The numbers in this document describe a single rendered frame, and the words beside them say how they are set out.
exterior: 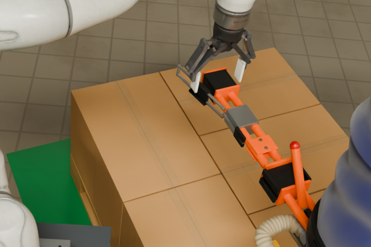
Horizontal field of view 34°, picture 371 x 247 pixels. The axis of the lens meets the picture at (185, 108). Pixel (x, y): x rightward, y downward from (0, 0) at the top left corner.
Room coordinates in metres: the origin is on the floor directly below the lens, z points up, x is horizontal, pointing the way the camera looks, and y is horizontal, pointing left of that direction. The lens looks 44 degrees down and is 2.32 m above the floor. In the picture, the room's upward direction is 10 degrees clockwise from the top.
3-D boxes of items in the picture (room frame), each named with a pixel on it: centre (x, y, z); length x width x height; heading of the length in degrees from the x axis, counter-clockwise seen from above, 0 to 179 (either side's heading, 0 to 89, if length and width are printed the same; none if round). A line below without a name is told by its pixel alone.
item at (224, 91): (1.26, -0.08, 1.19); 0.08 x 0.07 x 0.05; 33
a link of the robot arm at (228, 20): (1.25, -0.07, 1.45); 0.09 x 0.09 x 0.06
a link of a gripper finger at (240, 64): (1.28, -0.13, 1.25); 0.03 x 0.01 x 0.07; 33
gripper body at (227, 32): (1.25, -0.07, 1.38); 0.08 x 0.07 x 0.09; 123
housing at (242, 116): (1.15, -0.15, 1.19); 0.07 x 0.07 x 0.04; 33
